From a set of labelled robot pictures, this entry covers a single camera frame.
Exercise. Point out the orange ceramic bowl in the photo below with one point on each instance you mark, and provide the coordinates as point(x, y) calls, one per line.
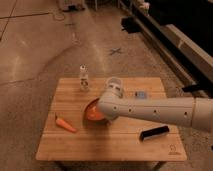
point(92, 113)

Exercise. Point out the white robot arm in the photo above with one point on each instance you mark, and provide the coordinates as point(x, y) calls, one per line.
point(191, 112)

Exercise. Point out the white plastic cup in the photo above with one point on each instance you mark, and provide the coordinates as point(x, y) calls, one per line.
point(114, 82)

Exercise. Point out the clear plastic bottle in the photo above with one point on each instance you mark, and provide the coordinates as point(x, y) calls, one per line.
point(84, 78)

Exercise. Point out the blue sponge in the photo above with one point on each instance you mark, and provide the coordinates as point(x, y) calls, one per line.
point(141, 94)

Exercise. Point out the orange carrot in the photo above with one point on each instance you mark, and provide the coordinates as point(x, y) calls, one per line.
point(64, 124)

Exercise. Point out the wooden folding table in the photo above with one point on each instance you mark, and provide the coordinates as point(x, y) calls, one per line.
point(100, 141)

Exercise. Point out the black box on floor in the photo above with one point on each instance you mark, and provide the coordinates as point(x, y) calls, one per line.
point(129, 25)

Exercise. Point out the black white board eraser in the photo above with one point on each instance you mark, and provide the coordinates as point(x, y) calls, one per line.
point(153, 132)

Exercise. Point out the white device on floor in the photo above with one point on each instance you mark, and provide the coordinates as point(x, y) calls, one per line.
point(64, 5)

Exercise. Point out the long dark bench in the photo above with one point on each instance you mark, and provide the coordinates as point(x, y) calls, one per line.
point(191, 64)

